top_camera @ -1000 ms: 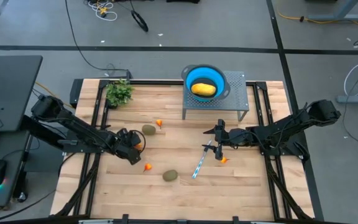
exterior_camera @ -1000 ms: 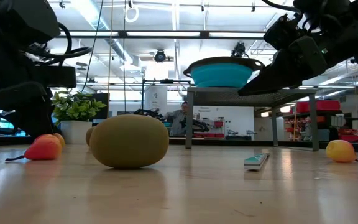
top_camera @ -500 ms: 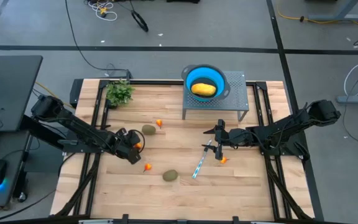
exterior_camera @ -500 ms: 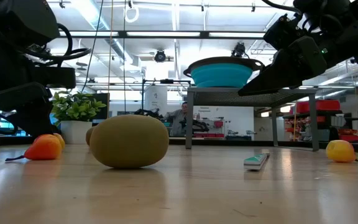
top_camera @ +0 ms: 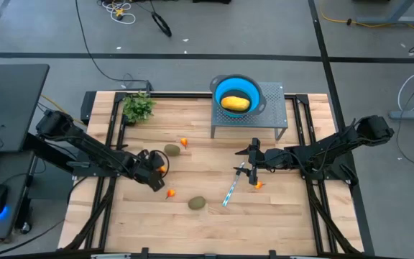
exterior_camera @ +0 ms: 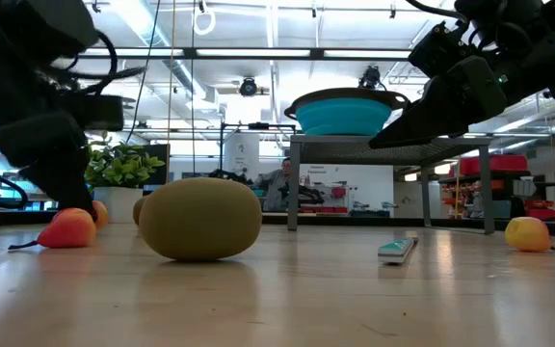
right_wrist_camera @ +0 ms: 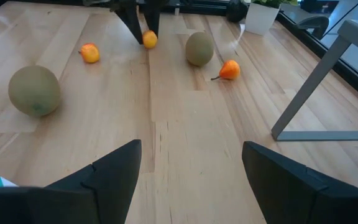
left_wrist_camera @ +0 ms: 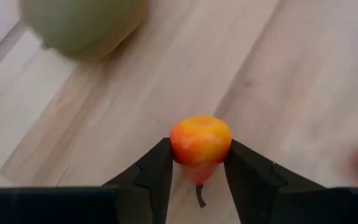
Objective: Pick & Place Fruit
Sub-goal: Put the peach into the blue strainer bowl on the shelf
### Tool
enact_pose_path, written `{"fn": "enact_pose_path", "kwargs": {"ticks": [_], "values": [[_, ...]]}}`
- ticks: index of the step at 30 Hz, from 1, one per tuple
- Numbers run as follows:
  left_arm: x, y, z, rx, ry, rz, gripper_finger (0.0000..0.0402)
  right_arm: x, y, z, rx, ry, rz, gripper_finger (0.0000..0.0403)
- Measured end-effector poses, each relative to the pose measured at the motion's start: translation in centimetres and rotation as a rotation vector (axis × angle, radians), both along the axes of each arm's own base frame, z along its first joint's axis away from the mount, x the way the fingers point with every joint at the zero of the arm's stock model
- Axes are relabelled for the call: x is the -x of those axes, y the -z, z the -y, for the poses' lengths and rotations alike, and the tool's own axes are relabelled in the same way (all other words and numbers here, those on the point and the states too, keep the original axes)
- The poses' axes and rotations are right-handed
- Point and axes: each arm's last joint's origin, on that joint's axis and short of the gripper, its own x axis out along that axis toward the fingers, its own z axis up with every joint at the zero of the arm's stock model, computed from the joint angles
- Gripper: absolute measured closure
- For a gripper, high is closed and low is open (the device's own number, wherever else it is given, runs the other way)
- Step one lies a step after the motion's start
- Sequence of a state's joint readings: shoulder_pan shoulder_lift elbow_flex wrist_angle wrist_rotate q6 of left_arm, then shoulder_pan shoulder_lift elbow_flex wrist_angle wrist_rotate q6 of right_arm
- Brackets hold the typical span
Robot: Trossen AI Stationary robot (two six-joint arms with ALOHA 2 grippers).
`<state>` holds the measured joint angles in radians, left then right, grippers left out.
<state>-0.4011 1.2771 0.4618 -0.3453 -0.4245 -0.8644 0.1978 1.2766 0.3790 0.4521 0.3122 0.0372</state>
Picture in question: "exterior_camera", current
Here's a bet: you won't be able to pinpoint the white hanging ring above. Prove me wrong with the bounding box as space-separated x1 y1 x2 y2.
193 0 217 37

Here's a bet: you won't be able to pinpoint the background shelving rack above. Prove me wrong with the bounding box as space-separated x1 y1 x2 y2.
438 153 555 222

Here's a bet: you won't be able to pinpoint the black ceiling device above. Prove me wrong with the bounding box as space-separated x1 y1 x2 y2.
358 66 383 91

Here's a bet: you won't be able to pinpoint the white poster board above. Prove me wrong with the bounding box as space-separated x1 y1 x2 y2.
224 133 262 177

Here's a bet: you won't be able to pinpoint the black overhead frame bar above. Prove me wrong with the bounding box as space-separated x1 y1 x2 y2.
79 46 413 62

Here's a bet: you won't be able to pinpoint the person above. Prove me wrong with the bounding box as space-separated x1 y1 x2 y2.
252 157 303 213

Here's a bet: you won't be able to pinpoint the small yellow-orange fruit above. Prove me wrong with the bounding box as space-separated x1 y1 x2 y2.
504 216 555 254

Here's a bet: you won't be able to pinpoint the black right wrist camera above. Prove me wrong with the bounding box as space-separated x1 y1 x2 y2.
408 21 477 78

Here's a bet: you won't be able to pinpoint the dark background monitor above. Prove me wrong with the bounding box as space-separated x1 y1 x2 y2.
142 143 172 194

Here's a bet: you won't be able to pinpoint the grey perforated metal shelf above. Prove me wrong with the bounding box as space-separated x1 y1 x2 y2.
286 134 496 236

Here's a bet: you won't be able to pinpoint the red storage bins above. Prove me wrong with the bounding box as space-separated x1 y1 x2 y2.
458 153 529 177

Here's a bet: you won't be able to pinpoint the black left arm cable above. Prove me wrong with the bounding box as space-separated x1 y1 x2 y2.
65 29 146 96

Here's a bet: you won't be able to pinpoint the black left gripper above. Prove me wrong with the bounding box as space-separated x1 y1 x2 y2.
0 93 125 223

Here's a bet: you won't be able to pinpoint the black overhead camera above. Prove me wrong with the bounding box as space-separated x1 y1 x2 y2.
238 76 259 98

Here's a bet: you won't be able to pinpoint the brown kiwi fruit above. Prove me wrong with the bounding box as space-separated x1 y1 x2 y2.
132 195 148 227
138 176 264 263

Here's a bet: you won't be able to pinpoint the green potted plant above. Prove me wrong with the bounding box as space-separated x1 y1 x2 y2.
84 132 166 225

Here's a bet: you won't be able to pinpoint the teal patterned knife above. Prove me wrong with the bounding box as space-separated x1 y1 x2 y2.
377 236 420 266

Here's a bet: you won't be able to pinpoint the blue collapsible colander bowl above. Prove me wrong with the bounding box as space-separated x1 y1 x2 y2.
284 87 411 137

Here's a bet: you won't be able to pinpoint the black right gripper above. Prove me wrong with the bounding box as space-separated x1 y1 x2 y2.
368 55 509 149

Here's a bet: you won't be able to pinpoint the small orange fruit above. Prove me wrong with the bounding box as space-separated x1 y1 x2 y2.
7 207 98 251
91 200 111 230

